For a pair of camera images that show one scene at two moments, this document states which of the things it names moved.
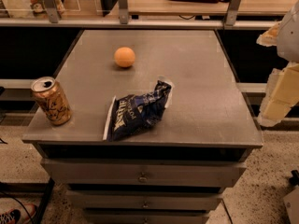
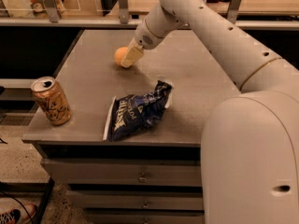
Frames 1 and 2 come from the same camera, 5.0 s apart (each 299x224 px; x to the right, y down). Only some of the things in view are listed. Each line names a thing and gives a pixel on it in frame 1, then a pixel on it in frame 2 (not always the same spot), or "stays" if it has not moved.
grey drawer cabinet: x=171 y=173 stays
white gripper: x=290 y=37 -> x=146 y=38
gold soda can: x=51 y=99 stays
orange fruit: x=124 y=57 stays
